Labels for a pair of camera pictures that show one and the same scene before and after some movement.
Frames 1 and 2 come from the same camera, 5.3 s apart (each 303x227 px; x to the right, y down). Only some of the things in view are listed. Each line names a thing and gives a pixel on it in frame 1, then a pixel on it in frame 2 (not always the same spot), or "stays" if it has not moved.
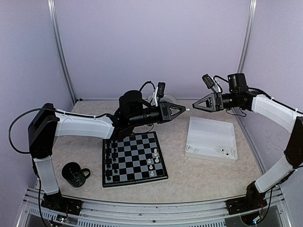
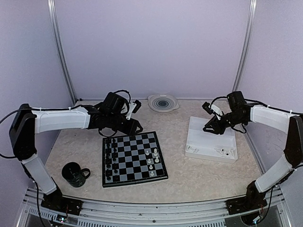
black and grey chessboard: (136, 158) stays
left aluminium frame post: (51, 7) stays
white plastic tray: (211, 139) stays
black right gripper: (215, 101) → (218, 128)
